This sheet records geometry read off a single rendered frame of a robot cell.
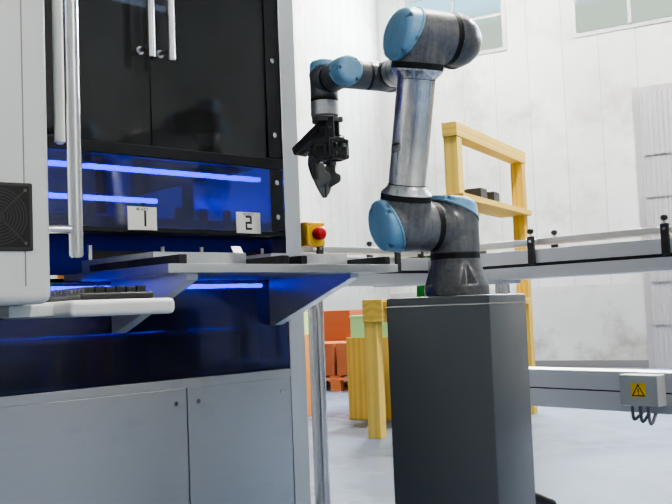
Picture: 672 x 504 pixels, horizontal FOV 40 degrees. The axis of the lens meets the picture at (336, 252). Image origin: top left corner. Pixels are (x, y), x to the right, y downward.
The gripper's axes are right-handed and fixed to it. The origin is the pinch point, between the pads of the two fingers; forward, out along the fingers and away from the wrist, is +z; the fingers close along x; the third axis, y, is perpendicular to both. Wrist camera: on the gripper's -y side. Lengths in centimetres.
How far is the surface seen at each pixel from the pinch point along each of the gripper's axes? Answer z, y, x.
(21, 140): 0, 32, -97
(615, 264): 21, 38, 82
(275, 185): -5.3, -23.8, 3.1
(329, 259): 17.9, 2.2, -0.6
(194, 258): 17.9, 2.3, -43.1
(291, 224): 5.9, -23.8, 8.6
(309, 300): 28.5, -6.3, -0.7
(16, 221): 14, 32, -99
